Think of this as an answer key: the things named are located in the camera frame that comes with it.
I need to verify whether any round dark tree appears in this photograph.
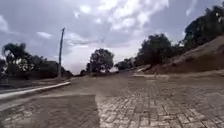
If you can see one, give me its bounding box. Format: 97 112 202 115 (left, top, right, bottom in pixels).
85 48 115 75

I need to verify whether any brown brick paved road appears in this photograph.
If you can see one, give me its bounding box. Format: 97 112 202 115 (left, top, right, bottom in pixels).
0 72 224 128

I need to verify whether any thin utility pole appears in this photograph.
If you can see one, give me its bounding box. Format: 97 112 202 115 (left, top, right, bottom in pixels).
57 27 66 79

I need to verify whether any row of dark trees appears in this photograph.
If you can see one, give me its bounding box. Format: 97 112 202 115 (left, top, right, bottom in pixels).
114 4 224 71

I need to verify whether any pale concrete kerb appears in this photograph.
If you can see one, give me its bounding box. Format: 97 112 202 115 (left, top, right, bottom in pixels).
0 81 72 101

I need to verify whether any dirt verge strip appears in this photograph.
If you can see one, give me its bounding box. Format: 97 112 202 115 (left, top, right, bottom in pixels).
0 77 69 91

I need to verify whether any bare earth embankment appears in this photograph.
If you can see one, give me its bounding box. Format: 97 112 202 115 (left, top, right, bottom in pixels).
136 35 224 76

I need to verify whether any clump of trees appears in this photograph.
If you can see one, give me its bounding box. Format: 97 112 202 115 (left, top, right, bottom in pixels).
0 42 74 81

